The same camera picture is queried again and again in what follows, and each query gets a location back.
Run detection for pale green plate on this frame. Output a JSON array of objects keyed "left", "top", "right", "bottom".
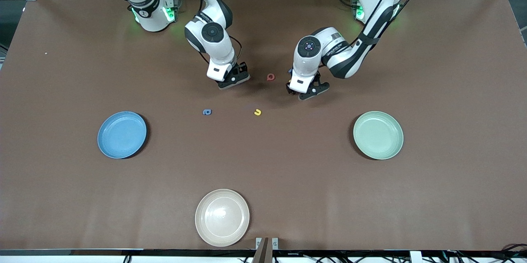
[{"left": 353, "top": 111, "right": 404, "bottom": 160}]

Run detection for blue plate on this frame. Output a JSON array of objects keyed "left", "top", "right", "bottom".
[{"left": 97, "top": 111, "right": 147, "bottom": 159}]

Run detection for beige plate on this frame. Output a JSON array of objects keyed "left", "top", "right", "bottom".
[{"left": 195, "top": 189, "right": 250, "bottom": 247}]

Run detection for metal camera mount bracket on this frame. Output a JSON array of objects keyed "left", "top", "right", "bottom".
[{"left": 252, "top": 237, "right": 279, "bottom": 263}]

